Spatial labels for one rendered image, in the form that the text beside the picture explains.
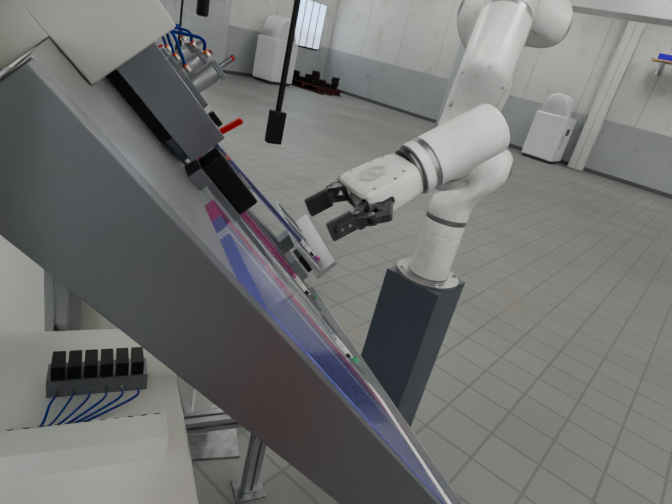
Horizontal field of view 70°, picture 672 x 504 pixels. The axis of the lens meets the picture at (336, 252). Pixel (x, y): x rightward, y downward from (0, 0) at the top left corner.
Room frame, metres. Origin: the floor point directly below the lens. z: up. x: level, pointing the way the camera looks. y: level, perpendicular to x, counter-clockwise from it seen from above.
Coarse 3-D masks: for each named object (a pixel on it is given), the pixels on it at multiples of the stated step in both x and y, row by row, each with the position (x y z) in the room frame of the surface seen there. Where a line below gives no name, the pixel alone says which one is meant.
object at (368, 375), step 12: (312, 288) 1.02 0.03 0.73; (324, 312) 0.93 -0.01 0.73; (336, 324) 0.88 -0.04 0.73; (348, 348) 0.81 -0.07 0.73; (360, 360) 0.78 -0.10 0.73; (372, 384) 0.72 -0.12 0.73; (384, 396) 0.69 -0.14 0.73; (396, 408) 0.66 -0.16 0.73; (408, 432) 0.62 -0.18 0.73; (420, 444) 0.59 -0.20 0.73; (432, 468) 0.55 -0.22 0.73; (444, 480) 0.53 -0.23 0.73
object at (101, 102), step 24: (48, 48) 0.32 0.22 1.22; (48, 72) 0.27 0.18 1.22; (72, 72) 0.34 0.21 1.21; (72, 96) 0.28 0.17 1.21; (96, 96) 0.36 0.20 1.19; (120, 96) 0.48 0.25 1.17; (96, 120) 0.29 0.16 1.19; (120, 120) 0.37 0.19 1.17; (120, 144) 0.30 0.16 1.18; (144, 144) 0.40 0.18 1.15; (144, 168) 0.32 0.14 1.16; (168, 168) 0.42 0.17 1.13; (168, 192) 0.34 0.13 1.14; (192, 192) 0.46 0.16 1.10; (192, 216) 0.35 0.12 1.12; (216, 240) 0.38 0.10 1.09
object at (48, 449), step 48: (48, 384) 0.61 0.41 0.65; (96, 384) 0.65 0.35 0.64; (144, 384) 0.68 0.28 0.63; (0, 432) 0.49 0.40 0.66; (48, 432) 0.51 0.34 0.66; (96, 432) 0.53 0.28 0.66; (144, 432) 0.55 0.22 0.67; (192, 432) 0.93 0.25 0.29; (0, 480) 0.45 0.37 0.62; (240, 480) 1.06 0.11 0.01
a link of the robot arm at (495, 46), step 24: (504, 0) 0.91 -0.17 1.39; (480, 24) 0.90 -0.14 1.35; (504, 24) 0.88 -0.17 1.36; (528, 24) 0.90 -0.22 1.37; (480, 48) 0.85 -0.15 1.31; (504, 48) 0.85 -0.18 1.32; (480, 72) 0.84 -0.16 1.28; (504, 72) 0.84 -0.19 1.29; (456, 96) 0.88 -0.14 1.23; (480, 96) 0.86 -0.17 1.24
